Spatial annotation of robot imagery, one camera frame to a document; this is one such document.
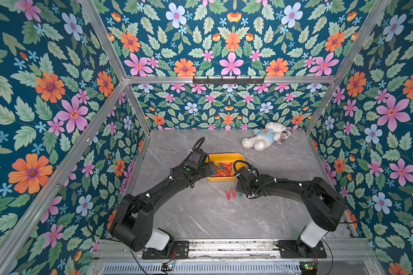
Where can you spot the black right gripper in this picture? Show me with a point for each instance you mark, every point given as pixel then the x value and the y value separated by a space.
pixel 240 182

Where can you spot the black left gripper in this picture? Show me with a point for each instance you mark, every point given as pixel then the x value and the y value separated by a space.
pixel 208 172

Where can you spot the yellow plastic storage box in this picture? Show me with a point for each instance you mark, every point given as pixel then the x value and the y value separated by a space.
pixel 236 158

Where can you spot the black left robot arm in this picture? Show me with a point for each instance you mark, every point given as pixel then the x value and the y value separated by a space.
pixel 132 224

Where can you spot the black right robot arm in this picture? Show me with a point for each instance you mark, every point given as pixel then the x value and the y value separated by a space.
pixel 325 206

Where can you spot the pile of clothespins in box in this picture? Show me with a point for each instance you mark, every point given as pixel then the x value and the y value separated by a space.
pixel 224 169

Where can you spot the white teddy bear blue shirt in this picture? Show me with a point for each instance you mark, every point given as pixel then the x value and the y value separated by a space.
pixel 264 138

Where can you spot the patterned pouch near bear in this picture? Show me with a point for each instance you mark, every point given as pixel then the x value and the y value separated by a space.
pixel 284 136

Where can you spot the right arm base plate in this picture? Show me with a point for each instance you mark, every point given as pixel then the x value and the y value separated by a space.
pixel 297 249

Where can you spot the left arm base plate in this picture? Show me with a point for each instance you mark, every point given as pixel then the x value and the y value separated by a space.
pixel 173 250

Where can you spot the black hook rail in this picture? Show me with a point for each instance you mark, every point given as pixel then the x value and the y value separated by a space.
pixel 228 80

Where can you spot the aluminium front rail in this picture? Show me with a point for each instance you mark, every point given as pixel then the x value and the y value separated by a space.
pixel 338 249

